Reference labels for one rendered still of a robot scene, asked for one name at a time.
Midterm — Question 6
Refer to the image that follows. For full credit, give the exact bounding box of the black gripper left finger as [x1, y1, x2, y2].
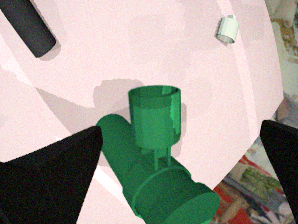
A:
[0, 125, 104, 224]

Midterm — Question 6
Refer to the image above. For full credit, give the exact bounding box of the small white cylinder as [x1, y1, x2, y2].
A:
[216, 15, 239, 43]

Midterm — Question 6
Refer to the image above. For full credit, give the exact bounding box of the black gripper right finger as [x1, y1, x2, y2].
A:
[259, 119, 298, 224]

